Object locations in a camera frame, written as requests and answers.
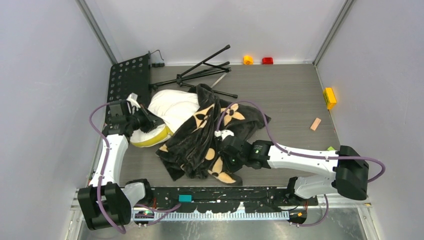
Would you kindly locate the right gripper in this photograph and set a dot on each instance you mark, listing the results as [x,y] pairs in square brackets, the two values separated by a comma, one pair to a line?
[228,165]

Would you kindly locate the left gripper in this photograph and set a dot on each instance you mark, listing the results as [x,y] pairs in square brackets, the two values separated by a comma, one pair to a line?
[151,120]

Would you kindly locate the white pillow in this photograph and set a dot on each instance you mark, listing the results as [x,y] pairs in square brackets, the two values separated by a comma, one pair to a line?
[174,107]

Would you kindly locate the black floral pillowcase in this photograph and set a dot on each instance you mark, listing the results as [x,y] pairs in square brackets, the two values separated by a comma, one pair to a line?
[193,150]

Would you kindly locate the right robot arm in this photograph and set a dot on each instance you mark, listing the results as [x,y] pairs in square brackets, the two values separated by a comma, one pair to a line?
[332,171]

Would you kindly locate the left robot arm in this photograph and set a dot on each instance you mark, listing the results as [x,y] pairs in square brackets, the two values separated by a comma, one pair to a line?
[104,203]

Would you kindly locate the black perforated music stand tray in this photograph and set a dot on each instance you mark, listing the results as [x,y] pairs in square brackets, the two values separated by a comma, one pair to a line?
[131,76]

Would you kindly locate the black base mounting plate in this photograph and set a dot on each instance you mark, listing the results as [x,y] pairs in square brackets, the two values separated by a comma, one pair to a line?
[254,199]

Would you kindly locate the teal block on base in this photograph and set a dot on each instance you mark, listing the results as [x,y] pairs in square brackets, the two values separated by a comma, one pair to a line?
[185,198]

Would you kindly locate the black folding tripod stand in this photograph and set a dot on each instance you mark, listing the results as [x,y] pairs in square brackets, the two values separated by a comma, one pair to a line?
[183,77]

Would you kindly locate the tan wooden block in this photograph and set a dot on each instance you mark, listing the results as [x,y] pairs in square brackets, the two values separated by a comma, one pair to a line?
[315,124]

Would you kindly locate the yellow round toy piece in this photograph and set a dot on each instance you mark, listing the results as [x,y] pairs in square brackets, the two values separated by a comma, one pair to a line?
[248,60]

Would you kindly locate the red toy block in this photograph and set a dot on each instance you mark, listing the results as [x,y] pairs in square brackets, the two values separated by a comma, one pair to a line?
[267,61]

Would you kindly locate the yellow toy block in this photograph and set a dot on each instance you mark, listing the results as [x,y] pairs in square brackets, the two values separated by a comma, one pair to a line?
[329,98]

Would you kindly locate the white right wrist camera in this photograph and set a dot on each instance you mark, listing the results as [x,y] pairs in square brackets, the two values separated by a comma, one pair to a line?
[223,134]

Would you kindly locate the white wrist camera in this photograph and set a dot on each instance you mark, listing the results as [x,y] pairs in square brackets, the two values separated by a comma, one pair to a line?
[223,134]
[133,99]

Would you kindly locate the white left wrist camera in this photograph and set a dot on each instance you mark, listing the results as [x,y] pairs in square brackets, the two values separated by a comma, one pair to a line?
[133,99]

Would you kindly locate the aluminium rail frame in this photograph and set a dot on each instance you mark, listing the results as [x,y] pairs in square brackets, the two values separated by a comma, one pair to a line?
[332,201]

